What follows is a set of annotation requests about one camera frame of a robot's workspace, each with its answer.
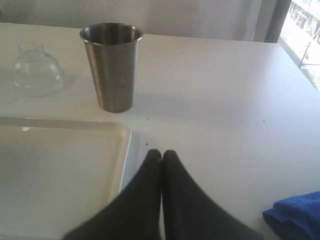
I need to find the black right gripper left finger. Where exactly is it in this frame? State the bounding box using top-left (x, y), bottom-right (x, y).
top-left (63, 149), bottom-right (162, 240)

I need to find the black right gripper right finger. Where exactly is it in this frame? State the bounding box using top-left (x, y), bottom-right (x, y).
top-left (162, 150), bottom-right (264, 240)

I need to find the stainless steel cup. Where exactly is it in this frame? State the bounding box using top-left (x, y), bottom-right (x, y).
top-left (79, 22), bottom-right (143, 113)

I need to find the clear plastic dome lid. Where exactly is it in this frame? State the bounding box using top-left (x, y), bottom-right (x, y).
top-left (12, 42), bottom-right (67, 98)

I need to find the white rectangular tray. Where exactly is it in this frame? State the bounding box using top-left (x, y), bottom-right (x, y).
top-left (0, 117), bottom-right (132, 240)

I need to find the blue cloth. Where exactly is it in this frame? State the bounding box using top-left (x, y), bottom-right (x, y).
top-left (262, 191), bottom-right (320, 240)

